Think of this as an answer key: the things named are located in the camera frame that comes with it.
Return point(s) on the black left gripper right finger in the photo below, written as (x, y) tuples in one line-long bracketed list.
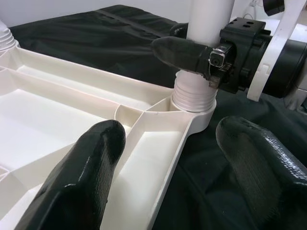
[(268, 179)]

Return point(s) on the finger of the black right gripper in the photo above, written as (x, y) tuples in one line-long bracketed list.
[(180, 30), (180, 52)]

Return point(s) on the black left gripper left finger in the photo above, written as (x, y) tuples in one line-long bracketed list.
[(79, 179)]

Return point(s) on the white plastic children table top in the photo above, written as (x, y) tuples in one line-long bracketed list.
[(60, 107)]

